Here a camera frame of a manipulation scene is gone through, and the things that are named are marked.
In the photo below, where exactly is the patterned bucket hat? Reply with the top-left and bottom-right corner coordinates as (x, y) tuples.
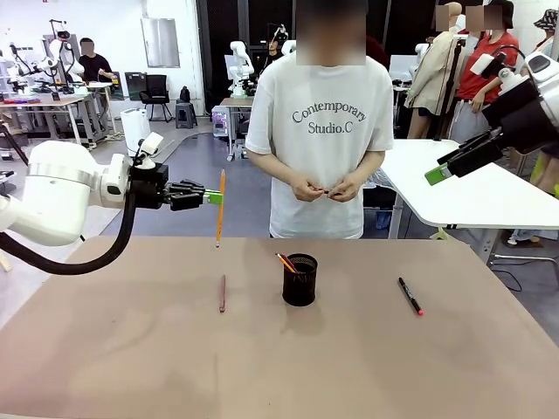
(533, 9), (559, 31)

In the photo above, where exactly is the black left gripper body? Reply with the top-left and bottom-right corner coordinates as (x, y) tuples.
(129, 164), (170, 209)

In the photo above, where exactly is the black office chair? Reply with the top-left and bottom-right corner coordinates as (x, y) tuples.
(140, 73), (174, 122)

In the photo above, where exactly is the black tripod pole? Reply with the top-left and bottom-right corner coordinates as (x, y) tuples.
(434, 37), (466, 141)

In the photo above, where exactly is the person's right forearm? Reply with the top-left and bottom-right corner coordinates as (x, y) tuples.
(258, 152), (307, 189)

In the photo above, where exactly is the black marker pink cap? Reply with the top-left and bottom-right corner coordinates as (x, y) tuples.
(397, 277), (425, 316)

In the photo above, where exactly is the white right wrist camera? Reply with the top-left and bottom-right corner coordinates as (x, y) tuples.
(469, 52), (498, 79)

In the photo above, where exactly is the background robot work table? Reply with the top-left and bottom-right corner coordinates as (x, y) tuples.
(219, 96), (254, 161)

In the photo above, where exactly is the white board panel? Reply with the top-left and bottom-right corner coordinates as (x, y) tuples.
(389, 54), (420, 82)

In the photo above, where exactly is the person's left hand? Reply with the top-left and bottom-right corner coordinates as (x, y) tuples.
(329, 175), (366, 203)

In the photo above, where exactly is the person in black T-shirt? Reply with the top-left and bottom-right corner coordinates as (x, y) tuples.
(79, 38), (115, 83)

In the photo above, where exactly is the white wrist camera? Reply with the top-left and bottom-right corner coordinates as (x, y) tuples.
(133, 132), (165, 170)
(469, 52), (498, 79)

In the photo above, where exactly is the black tripod leg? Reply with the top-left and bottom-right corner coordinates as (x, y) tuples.
(0, 124), (30, 167)

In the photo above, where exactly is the white air purifier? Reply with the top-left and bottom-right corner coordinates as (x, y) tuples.
(121, 108), (153, 155)

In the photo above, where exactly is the black mesh pen holder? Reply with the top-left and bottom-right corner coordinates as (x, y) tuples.
(282, 252), (319, 306)

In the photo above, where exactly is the person in red shirt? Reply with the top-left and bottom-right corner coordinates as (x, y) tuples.
(453, 0), (521, 141)

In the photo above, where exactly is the mannequin in beige coat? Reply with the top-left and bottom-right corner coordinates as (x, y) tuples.
(404, 2), (465, 140)

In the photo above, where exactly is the dark grey step stool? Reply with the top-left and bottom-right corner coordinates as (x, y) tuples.
(175, 100), (198, 129)

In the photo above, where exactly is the person in white T-shirt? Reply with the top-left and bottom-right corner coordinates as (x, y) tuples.
(245, 0), (395, 240)

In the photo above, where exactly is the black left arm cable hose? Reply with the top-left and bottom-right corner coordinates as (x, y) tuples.
(0, 191), (137, 276)

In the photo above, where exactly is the person's right hand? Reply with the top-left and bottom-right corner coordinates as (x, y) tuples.
(291, 176), (328, 203)

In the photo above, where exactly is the white desk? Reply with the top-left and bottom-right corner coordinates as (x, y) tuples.
(85, 81), (120, 145)

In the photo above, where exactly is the grey patterned cloth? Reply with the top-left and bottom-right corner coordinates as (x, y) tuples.
(362, 168), (397, 192)

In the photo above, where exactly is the white table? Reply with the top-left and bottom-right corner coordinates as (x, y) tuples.
(378, 138), (559, 268)

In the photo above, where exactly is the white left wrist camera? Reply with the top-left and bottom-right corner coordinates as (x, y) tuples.
(133, 132), (165, 170)

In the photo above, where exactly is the mannequin in maroon top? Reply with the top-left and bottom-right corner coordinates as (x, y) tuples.
(365, 34), (390, 71)

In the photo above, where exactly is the grey wall panel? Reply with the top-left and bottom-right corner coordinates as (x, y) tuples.
(140, 17), (181, 69)

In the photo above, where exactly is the person's left forearm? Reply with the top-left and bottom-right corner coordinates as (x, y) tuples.
(351, 150), (388, 188)

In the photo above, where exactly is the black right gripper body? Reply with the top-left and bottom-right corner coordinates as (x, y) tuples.
(482, 80), (547, 154)

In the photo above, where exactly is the wooden top work table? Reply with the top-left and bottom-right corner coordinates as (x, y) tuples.
(0, 96), (86, 145)

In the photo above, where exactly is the lit computer tower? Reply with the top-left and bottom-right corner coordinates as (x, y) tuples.
(211, 106), (231, 139)

